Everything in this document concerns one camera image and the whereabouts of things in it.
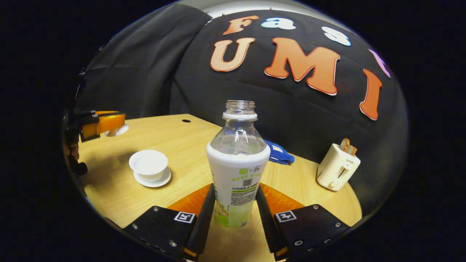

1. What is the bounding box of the white toaster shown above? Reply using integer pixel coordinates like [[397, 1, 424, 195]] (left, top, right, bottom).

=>
[[317, 143, 361, 192]]

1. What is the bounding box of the clear water bottle white label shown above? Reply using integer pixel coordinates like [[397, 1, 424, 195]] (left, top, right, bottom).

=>
[[206, 100, 271, 229]]

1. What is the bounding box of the blue towel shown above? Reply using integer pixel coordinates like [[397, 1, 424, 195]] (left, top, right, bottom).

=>
[[264, 140, 295, 165]]

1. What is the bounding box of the white teacup lid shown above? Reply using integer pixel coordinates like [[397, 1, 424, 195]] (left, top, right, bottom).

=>
[[105, 124, 130, 137]]

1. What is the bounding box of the white saucer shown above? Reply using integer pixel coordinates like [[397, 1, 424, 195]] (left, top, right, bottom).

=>
[[133, 167, 172, 188]]

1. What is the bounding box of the white teacup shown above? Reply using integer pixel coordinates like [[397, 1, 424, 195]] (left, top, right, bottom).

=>
[[129, 150, 169, 182]]

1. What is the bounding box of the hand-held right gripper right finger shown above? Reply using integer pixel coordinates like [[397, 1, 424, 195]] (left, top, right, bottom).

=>
[[255, 183, 352, 261]]

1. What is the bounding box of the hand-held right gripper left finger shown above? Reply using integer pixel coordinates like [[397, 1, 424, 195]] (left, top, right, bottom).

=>
[[124, 183, 216, 262]]

